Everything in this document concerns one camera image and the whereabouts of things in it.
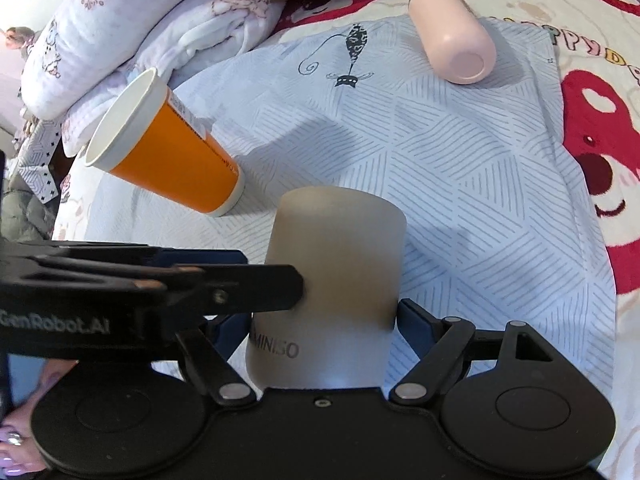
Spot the hand with ring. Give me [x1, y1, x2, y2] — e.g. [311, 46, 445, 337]
[1, 359, 77, 478]

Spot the grey metal Miniso cup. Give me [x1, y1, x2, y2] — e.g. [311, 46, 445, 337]
[245, 186, 407, 389]

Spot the grey striped white cloth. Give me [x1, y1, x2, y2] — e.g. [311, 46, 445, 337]
[85, 16, 615, 392]

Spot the pink tumbler cup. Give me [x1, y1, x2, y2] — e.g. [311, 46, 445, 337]
[408, 0, 497, 84]

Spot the orange paper cup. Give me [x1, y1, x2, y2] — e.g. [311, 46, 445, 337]
[85, 68, 244, 216]

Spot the floral white folded quilt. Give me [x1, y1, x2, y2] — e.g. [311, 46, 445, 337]
[22, 0, 282, 157]

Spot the dotted cloth side table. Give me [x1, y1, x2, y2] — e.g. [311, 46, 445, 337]
[16, 120, 62, 204]

